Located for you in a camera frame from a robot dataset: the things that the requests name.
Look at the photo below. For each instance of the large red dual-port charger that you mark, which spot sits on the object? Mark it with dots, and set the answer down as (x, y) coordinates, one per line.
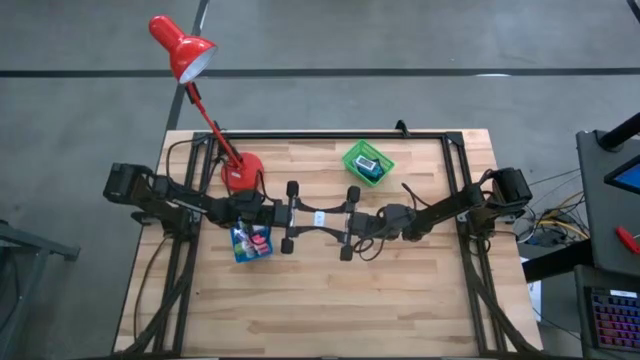
(261, 248)

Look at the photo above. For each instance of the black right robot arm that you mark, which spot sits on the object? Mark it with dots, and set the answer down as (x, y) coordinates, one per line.
(450, 205)

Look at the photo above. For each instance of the black slanted post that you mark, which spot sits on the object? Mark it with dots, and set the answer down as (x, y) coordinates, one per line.
(620, 132)

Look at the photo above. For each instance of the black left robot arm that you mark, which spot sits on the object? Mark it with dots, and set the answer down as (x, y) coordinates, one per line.
(190, 202)

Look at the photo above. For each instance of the black side table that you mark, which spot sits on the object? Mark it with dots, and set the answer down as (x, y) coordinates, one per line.
(30, 240)

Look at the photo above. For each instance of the backlit laptop keyboard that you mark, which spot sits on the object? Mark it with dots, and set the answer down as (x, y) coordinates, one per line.
(615, 320)

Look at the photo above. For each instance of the blue plastic basket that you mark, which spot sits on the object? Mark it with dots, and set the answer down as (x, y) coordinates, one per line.
(240, 257)

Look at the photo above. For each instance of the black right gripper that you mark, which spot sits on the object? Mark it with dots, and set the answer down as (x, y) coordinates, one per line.
(356, 222)

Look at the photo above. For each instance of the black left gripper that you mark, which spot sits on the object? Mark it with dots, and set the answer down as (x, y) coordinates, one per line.
(287, 217)

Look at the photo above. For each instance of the black aluminium rig frame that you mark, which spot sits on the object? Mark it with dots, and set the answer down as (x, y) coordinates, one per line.
(325, 135)

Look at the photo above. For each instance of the red desk lamp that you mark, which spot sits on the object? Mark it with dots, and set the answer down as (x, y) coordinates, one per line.
(242, 170)

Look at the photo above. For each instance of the blue lit screen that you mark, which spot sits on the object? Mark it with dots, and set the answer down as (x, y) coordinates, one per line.
(631, 177)

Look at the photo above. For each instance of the green plastic basket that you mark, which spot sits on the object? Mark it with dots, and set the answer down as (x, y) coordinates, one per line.
(357, 150)

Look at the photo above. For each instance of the grey side desk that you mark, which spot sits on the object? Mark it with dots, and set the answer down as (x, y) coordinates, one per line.
(600, 210)

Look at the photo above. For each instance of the white wall charger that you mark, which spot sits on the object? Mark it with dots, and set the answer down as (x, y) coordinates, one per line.
(319, 218)

